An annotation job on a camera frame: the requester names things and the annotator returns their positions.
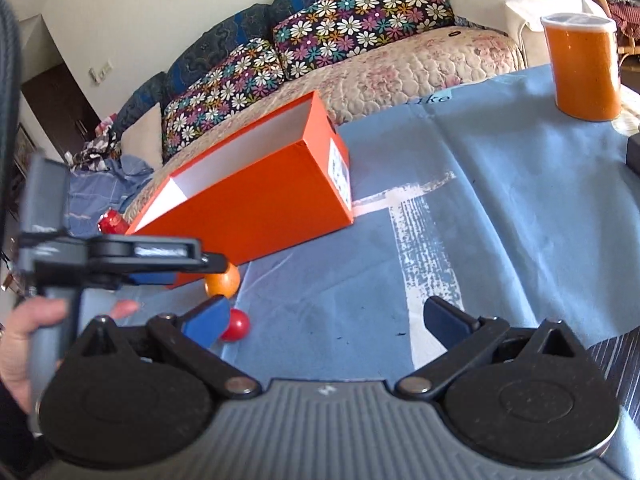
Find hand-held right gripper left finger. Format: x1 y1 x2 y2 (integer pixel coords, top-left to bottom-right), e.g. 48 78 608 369
75 294 263 402

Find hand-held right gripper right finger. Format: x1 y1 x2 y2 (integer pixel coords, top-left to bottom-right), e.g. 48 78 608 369
395 296 598 402

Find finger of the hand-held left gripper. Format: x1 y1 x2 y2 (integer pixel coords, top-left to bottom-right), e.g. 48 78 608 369
85 234 230 288

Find red cherry tomato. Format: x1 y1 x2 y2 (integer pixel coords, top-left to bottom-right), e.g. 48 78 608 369
219 308 251 342

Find small orange kumquat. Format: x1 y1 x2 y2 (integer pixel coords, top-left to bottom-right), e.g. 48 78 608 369
204 262 241 297

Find orange cardboard box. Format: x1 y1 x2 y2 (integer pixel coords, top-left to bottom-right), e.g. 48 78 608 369
124 90 356 288

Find person's left forearm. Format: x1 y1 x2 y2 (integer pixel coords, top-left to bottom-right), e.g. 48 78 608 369
0 375 51 478

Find person's left hand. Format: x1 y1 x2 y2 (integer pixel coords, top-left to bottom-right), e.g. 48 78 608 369
0 297 141 411

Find red soda can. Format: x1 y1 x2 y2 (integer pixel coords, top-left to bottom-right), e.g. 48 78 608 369
96 210 128 236

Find blue blanket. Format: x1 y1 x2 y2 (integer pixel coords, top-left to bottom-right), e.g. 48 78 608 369
65 155 153 238

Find small framed picture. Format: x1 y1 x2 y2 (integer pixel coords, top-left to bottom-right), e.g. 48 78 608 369
12 122 38 176

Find patterned clothes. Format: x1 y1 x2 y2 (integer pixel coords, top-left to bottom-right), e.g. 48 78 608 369
72 115 123 171

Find dark wooden door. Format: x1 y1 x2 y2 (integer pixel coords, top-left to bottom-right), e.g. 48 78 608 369
22 62 101 161

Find white pillow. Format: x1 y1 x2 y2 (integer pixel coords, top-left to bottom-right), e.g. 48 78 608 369
120 102 165 171

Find blue tablecloth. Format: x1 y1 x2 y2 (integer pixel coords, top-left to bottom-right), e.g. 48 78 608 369
75 62 640 480

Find floral cushion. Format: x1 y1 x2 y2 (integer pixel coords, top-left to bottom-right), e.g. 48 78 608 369
272 0 456 81
161 37 286 163

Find blue patterned sofa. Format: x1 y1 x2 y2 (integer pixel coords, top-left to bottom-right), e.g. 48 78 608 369
112 0 441 136

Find black box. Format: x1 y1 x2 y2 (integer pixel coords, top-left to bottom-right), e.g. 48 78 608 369
625 131 640 177

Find orange cup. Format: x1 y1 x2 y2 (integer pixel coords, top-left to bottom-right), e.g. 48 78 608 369
540 11 622 122

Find white side table cloth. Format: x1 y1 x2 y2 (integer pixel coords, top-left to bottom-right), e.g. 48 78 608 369
445 0 608 68

